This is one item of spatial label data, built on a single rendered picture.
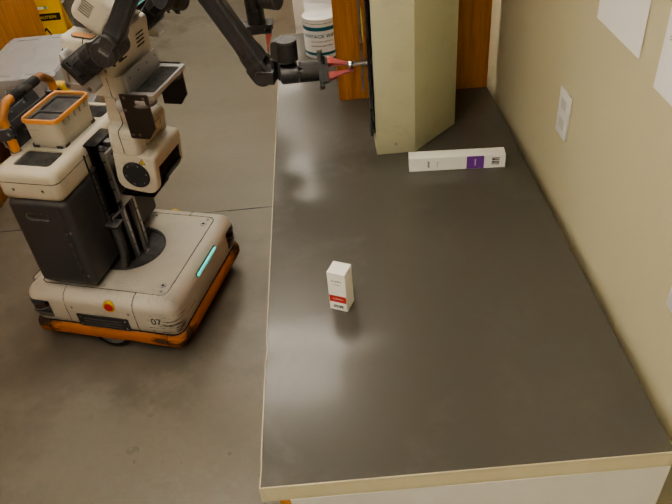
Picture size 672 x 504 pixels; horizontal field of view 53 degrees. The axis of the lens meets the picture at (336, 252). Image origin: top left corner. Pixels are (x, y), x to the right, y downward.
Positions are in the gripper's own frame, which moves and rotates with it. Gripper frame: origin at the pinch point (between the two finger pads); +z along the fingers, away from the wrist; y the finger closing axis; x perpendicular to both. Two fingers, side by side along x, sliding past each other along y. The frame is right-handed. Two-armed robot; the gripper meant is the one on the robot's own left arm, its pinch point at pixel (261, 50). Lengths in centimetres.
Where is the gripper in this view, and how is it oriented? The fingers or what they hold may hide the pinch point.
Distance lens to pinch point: 230.1
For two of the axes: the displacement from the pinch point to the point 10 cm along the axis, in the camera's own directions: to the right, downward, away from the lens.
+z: 0.8, 7.8, 6.2
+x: -0.6, -6.2, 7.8
